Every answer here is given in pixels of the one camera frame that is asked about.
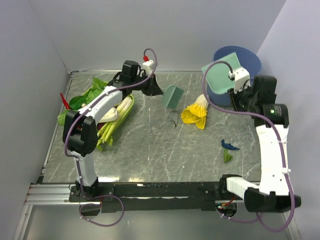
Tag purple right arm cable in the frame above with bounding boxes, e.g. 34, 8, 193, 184
201, 60, 296, 232

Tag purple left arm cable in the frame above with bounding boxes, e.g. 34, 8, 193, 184
64, 48, 158, 227

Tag green paper scrap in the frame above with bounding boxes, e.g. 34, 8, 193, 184
223, 149, 233, 163

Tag teal hand brush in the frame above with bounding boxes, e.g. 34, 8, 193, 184
161, 85, 184, 110

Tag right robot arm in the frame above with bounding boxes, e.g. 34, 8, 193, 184
218, 75, 302, 213

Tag aluminium frame rail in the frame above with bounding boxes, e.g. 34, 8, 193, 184
24, 181, 289, 206

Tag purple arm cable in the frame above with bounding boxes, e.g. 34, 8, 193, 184
64, 48, 158, 227
201, 60, 296, 232

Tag celery stalks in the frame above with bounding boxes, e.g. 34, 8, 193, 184
96, 95, 135, 151

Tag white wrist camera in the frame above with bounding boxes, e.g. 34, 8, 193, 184
141, 55, 157, 76
228, 67, 251, 94

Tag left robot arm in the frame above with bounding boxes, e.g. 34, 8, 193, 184
62, 60, 163, 201

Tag green bok choy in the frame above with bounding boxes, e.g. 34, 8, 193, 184
57, 109, 70, 126

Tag grey paper scrap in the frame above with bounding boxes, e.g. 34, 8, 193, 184
168, 110, 179, 128

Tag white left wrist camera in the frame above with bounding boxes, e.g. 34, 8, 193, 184
141, 55, 157, 76

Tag blue plastic bucket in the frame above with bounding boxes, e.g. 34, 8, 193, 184
201, 46, 262, 107

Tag dark blue scrap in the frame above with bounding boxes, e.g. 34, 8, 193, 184
220, 139, 240, 151

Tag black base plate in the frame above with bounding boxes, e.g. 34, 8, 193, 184
69, 181, 234, 213

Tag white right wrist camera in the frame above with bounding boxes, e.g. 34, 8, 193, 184
228, 67, 251, 94

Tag dark green leaf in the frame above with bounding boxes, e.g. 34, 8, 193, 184
69, 95, 87, 111

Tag green plastic basket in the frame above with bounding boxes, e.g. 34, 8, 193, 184
79, 77, 135, 124

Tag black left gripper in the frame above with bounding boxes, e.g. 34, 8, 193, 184
131, 72, 164, 97

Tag green napa cabbage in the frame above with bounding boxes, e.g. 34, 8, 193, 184
85, 77, 108, 103

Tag red chili pepper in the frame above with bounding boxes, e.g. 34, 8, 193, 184
60, 92, 71, 110

